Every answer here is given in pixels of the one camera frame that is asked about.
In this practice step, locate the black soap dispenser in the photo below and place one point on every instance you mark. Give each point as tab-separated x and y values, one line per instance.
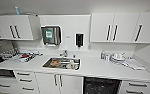
79	40

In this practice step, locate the chrome faucet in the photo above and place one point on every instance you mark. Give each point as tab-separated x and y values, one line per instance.
64	53

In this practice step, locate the orange bowl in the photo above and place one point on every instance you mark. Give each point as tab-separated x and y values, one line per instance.
54	63

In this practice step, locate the steel paper towel dispenser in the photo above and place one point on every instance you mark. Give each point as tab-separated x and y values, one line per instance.
51	35

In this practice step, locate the blue dish soap bottle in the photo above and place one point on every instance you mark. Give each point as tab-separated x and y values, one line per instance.
103	55

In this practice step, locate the stainless steel sink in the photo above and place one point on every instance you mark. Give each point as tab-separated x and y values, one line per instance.
47	64

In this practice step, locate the small white bottle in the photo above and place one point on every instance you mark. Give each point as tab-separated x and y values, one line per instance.
107	57

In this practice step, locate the white two-door sink cabinet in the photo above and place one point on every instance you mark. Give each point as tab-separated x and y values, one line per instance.
59	85

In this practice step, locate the dish tray with cups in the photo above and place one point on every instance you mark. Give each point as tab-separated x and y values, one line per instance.
22	55

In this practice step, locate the white drawer unit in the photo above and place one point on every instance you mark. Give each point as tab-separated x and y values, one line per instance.
27	82
137	87

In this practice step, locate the grey white dish cloth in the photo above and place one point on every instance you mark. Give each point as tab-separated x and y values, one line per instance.
135	64

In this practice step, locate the blue spray bottle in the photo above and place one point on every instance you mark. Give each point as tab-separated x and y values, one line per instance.
17	10

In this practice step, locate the built-in black microwave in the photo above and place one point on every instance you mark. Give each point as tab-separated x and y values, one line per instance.
3	73

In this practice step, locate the white wide drawer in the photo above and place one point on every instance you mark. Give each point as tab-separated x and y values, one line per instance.
4	86

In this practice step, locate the white wall cabinet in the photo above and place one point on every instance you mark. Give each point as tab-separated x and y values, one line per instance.
124	27
16	27

